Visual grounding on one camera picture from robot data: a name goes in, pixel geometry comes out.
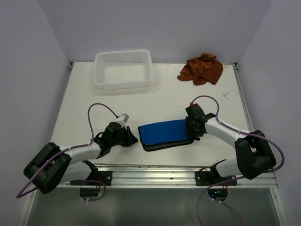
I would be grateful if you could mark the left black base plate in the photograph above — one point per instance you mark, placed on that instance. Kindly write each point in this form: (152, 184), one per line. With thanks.
(102, 176)

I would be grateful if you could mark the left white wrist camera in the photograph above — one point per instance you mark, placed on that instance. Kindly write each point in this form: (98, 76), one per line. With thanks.
(123, 118)

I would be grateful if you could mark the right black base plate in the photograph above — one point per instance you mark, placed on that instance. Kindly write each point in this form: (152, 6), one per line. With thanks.
(205, 177)

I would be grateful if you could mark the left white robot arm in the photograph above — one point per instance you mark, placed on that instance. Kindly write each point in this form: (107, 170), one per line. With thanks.
(47, 169)

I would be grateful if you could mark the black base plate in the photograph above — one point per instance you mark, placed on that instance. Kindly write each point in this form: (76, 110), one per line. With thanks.
(205, 177)
(102, 176)

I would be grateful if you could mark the brown towel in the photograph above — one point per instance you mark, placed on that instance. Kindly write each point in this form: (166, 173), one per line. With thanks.
(201, 70)

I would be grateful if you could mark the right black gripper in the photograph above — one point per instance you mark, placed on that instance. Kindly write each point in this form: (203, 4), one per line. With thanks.
(190, 133)

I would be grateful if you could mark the white plastic basket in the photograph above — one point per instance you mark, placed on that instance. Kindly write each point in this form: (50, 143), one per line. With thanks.
(125, 69)

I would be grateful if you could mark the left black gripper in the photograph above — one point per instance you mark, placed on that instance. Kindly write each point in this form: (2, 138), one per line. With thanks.
(130, 139)

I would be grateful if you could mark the aluminium rail frame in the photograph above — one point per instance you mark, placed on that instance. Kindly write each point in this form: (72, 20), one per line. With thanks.
(87, 110)

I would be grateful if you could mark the blue and grey towel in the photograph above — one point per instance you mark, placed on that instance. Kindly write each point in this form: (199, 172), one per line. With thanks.
(165, 134)

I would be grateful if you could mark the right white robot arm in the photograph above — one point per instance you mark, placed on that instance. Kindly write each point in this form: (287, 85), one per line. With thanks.
(253, 153)

